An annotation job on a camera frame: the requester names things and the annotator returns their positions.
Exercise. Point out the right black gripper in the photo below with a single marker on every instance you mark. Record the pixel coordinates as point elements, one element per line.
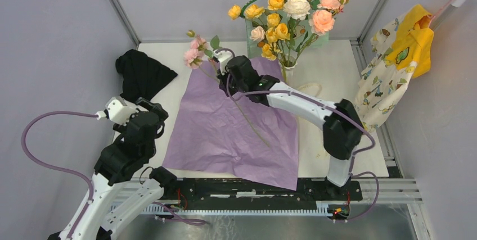
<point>223,81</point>

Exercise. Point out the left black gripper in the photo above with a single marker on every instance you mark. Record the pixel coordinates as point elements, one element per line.
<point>147,103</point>

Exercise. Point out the single pale pink bud stem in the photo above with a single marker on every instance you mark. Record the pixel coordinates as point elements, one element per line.
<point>267,41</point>

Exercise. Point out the small pink rose stem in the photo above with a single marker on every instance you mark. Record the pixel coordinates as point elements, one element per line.
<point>194,58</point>

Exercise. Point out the black cloth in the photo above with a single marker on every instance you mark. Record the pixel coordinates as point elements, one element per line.
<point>143,76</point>

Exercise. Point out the yellow rose stem bunch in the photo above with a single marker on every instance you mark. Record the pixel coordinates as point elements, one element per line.
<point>257,15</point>

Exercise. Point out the purple wrapping paper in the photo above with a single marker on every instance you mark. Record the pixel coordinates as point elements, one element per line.
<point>214,134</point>

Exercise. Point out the white rose stem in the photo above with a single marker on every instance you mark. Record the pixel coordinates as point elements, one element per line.
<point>295,11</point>

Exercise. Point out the large pink rose stem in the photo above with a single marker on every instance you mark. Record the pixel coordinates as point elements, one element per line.
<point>322,21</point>

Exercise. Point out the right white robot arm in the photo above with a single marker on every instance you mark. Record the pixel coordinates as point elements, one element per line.
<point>341,127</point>

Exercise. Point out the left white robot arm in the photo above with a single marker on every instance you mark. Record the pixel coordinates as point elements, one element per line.
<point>114,170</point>

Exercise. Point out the white ribbed vase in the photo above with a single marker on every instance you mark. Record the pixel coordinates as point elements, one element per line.
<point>287,72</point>

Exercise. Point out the green cartoon print towel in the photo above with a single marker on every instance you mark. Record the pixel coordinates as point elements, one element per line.
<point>302,31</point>

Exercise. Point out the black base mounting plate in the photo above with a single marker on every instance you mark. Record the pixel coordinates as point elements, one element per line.
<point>239,194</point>

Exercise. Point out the small circuit board with LED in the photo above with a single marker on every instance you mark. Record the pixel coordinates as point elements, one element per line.
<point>339,214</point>

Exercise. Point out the yellow cartoon print shirt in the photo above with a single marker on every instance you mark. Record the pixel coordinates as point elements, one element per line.
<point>402,52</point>

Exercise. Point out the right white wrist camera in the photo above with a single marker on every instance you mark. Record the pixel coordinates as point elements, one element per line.
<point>223,56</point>

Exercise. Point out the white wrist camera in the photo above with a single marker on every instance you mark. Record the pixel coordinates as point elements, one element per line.
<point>118,110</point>
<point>223,56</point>

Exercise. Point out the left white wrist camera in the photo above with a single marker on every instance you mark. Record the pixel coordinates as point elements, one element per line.
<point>118,110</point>

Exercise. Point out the white slotted cable duct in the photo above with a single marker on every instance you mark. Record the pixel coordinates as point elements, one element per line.
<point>320,210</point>

